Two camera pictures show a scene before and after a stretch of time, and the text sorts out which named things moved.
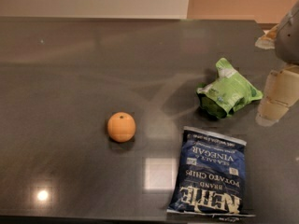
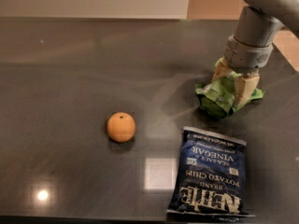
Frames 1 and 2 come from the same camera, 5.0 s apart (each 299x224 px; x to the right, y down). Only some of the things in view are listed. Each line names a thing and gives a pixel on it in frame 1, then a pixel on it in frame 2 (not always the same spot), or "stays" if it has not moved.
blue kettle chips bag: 211,175 stays
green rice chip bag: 228,92 stays
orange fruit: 121,127 stays
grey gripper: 289,41 -> 247,55
